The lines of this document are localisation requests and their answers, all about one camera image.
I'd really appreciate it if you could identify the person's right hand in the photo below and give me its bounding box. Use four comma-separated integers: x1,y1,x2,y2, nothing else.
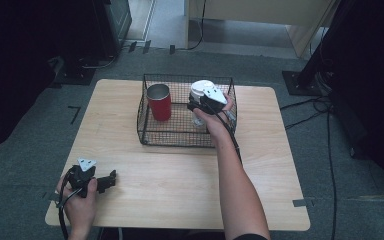
192,94,236,144

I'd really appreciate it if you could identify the thin black hanging cable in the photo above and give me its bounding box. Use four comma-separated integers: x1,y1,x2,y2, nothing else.
176,0,208,52

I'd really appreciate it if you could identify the hand-held gripper cable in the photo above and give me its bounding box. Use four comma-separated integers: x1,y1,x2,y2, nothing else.
57,167,83,240
205,103,244,165

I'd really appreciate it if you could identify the black cabinet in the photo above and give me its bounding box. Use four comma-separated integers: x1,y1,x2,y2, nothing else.
91,0,133,62

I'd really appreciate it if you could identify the black stand base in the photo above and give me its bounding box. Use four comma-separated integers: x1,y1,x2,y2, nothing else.
281,69,329,98
52,55,97,86

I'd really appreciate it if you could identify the light wooden furniture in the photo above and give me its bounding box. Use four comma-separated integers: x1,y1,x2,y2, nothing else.
183,0,342,60

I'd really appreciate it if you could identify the person's left hand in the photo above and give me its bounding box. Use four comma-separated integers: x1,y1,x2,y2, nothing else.
55,175,99,232

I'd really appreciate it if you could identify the long black floor cable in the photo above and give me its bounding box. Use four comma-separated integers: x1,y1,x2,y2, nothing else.
325,106,339,240

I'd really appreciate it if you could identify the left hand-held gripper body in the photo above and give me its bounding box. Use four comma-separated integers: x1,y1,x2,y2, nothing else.
67,157,98,199

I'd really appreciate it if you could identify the right hand-held gripper cable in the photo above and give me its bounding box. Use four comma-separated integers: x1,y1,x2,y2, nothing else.
205,103,244,165

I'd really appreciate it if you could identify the red metal cup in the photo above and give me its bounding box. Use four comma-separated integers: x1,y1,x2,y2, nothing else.
146,83,173,122

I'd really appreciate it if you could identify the black wire basket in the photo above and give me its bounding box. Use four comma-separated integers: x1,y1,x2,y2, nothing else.
136,73,239,149

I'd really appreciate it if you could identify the left hand-held gripper cable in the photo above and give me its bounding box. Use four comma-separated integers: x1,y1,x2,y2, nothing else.
57,167,83,240

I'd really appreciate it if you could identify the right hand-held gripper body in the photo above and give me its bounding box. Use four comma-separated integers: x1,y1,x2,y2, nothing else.
199,82,229,115

